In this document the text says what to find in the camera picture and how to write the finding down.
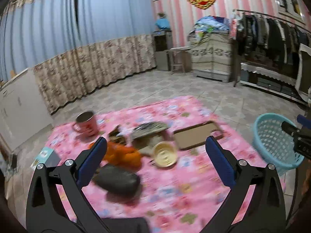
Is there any clothes rack with garments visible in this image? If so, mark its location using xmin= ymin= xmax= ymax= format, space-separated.
xmin=230 ymin=9 xmax=310 ymax=105

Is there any small torn wrapper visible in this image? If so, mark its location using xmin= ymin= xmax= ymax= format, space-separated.
xmin=108 ymin=125 xmax=127 ymax=145

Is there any blue potted plant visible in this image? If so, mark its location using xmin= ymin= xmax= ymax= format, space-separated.
xmin=155 ymin=12 xmax=171 ymax=31

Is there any teal plastic basket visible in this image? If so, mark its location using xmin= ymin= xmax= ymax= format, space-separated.
xmin=252 ymin=113 xmax=304 ymax=176

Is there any window picture on wall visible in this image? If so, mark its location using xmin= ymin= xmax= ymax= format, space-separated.
xmin=276 ymin=0 xmax=304 ymax=23

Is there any white cabinet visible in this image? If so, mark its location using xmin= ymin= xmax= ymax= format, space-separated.
xmin=1 ymin=68 xmax=53 ymax=151

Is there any brown phone case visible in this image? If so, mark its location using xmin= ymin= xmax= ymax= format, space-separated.
xmin=173 ymin=121 xmax=225 ymax=150

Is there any blue floral curtain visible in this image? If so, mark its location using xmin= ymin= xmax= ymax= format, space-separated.
xmin=1 ymin=0 xmax=156 ymax=113

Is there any pink metal mug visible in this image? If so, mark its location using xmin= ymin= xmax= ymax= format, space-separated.
xmin=72 ymin=110 xmax=99 ymax=137

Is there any small metal stool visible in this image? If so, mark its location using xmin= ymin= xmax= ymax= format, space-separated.
xmin=166 ymin=46 xmax=192 ymax=74

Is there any pile of clothes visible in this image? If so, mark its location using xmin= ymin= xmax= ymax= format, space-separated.
xmin=193 ymin=16 xmax=230 ymax=33

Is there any covered storage chest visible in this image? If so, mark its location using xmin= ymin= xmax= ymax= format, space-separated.
xmin=188 ymin=30 xmax=233 ymax=83

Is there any water dispenser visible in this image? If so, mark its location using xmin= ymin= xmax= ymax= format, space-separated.
xmin=152 ymin=30 xmax=173 ymax=71

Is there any pink floral tablecloth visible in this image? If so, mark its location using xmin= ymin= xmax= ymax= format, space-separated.
xmin=43 ymin=95 xmax=287 ymax=233

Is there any cream round lid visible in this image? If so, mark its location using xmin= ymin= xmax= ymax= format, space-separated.
xmin=152 ymin=141 xmax=178 ymax=168

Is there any light blue tissue box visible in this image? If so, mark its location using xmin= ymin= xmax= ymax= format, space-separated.
xmin=31 ymin=147 xmax=61 ymax=170

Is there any brown paper bag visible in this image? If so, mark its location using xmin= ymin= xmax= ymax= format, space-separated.
xmin=132 ymin=130 xmax=171 ymax=157

